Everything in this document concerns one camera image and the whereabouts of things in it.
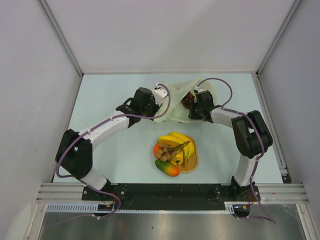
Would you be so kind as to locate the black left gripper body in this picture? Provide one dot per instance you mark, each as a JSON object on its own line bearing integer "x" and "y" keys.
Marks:
{"x": 150, "y": 110}

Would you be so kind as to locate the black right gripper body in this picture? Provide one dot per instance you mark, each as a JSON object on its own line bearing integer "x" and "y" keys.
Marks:
{"x": 195, "y": 111}

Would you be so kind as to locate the dark red fake grapes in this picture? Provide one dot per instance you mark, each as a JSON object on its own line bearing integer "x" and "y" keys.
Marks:
{"x": 187, "y": 100}

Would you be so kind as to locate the pale green plastic bag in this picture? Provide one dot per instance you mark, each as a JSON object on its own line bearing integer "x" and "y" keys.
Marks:
{"x": 177, "y": 112}

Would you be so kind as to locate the yellow fake banana bunch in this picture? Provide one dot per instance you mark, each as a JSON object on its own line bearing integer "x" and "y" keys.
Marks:
{"x": 177, "y": 138}

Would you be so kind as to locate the orange fake persimmon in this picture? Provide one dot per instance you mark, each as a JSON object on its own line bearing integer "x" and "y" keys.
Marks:
{"x": 157, "y": 151}

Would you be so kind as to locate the brown fake longan branch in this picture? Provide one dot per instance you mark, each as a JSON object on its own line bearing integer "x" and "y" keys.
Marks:
{"x": 175, "y": 154}

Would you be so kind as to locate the green orange fake mango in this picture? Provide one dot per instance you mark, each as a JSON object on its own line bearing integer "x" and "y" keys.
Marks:
{"x": 167, "y": 168}

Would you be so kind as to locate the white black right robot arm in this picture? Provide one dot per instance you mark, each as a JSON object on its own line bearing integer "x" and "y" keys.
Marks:
{"x": 251, "y": 134}

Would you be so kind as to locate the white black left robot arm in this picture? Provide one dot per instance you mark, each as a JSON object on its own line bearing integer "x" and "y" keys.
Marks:
{"x": 75, "y": 151}

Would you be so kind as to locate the orange woven wicker tray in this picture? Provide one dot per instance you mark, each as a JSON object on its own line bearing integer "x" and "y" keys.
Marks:
{"x": 193, "y": 164}

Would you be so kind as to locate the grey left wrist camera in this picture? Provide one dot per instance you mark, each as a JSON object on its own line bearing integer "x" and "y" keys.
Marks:
{"x": 159, "y": 93}

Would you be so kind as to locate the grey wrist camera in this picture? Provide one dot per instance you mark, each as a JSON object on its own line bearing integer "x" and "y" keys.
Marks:
{"x": 159, "y": 93}
{"x": 200, "y": 89}

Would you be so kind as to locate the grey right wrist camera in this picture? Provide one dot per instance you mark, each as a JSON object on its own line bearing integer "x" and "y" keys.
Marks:
{"x": 200, "y": 89}

